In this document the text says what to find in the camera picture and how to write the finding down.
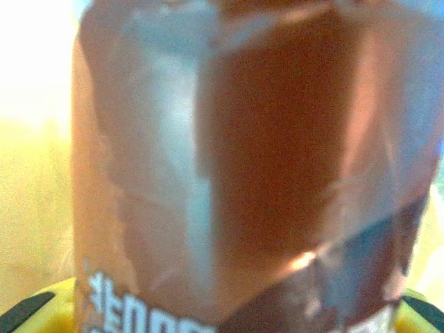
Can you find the brown foil snack packet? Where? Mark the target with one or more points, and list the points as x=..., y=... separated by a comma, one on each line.
x=260, y=156

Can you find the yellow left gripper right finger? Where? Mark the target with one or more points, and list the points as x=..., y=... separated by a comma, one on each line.
x=423, y=314

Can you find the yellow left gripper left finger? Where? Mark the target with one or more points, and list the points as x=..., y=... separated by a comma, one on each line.
x=38, y=312

